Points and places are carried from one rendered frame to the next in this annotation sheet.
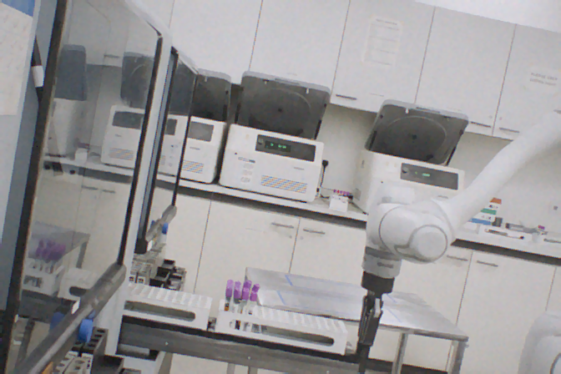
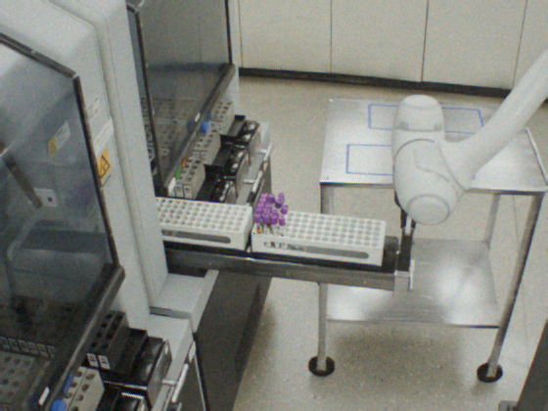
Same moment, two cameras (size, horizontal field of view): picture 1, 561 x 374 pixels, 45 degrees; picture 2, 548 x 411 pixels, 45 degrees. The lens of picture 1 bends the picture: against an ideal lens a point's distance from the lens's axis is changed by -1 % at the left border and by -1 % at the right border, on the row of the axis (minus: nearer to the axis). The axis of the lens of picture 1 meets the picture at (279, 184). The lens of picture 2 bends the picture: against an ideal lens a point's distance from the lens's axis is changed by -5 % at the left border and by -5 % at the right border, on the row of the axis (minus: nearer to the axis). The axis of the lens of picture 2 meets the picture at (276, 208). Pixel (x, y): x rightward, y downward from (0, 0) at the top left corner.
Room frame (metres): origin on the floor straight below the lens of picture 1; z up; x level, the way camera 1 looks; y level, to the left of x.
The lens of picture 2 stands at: (0.34, -0.32, 1.87)
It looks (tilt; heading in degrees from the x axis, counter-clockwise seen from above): 38 degrees down; 17
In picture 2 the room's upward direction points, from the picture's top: 2 degrees counter-clockwise
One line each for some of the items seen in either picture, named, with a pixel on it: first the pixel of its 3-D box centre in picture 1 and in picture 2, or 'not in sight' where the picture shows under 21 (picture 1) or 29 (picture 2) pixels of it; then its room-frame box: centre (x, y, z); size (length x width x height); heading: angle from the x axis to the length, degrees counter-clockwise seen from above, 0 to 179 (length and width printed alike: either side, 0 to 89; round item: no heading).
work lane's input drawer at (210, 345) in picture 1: (218, 341); (262, 249); (1.52, 0.07, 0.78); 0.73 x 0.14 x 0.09; 94
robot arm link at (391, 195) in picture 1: (393, 217); (418, 136); (1.53, -0.27, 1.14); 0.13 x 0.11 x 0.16; 11
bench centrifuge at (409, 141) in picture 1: (411, 162); not in sight; (4.18, -0.77, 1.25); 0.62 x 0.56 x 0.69; 3
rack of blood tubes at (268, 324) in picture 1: (280, 329); (319, 238); (1.53, -0.07, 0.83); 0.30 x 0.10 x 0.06; 94
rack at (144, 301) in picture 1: (144, 304); (188, 223); (1.51, 0.25, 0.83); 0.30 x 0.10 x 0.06; 94
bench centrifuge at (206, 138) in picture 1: (179, 120); not in sight; (4.09, 0.66, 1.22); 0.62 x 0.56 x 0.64; 2
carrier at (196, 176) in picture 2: (143, 280); (194, 180); (1.66, 0.29, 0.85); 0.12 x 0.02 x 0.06; 4
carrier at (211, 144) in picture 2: (151, 266); (210, 147); (1.81, 0.30, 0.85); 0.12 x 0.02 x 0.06; 3
